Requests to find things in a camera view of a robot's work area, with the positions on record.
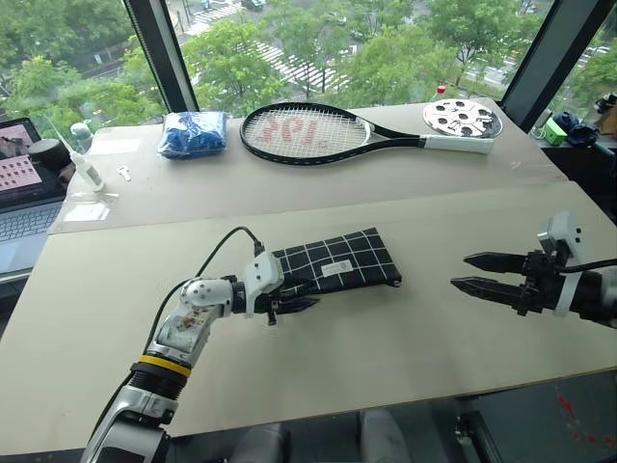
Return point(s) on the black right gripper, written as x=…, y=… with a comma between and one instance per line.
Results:
x=540, y=284

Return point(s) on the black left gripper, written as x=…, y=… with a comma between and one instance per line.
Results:
x=270, y=304

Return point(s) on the black grid-patterned pouch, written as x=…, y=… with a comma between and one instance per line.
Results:
x=347, y=260

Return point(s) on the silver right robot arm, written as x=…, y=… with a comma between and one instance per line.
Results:
x=595, y=299

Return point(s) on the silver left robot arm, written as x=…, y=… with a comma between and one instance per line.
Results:
x=183, y=328

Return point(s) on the black and white tennis racket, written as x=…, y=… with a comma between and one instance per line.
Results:
x=458, y=143

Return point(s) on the green box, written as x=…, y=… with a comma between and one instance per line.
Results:
x=555, y=132

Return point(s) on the white round perforated disc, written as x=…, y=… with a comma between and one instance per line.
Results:
x=458, y=113

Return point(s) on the blue cloth bundle in plastic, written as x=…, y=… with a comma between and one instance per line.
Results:
x=193, y=135

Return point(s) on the small white key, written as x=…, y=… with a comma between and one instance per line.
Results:
x=125, y=172

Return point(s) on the clear plastic bag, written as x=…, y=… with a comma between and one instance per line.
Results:
x=87, y=209

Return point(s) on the pale green small bottle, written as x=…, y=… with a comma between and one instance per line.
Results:
x=81, y=135

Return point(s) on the grey laptop computer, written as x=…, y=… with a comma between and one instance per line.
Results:
x=24, y=226

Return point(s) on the black cylindrical object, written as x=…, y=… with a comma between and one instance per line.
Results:
x=48, y=153

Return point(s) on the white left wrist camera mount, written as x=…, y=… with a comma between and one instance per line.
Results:
x=262, y=272

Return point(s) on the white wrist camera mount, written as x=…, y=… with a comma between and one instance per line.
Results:
x=564, y=231
x=262, y=272

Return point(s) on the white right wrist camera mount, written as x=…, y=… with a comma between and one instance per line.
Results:
x=564, y=231

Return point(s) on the black table frame bracket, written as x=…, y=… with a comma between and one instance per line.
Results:
x=477, y=439

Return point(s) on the black window frame pillar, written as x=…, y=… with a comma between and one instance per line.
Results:
x=161, y=58
x=544, y=53

